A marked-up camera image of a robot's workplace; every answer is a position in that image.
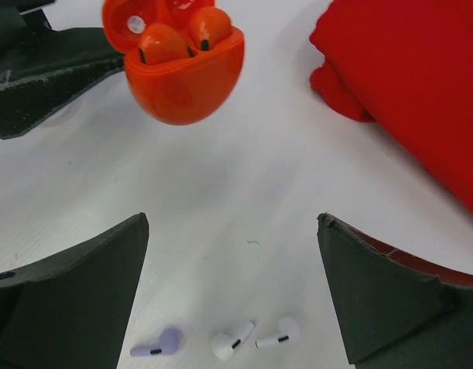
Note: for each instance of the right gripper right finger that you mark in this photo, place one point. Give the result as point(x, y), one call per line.
point(395, 310)

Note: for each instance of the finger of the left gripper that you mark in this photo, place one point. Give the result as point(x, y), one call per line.
point(43, 70)

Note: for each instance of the purple earbud right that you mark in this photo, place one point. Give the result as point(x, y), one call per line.
point(167, 344)

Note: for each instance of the orange earbud charging case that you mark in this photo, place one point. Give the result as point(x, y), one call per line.
point(182, 91)

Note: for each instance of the orange earbud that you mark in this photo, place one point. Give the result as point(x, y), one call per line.
point(208, 26)
point(161, 43)

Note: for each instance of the white earbud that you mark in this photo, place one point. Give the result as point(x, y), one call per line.
point(224, 346)
point(288, 331)

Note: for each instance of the red cloth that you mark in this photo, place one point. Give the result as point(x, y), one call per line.
point(407, 65)

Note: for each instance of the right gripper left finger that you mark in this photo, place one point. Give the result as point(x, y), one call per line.
point(71, 309)

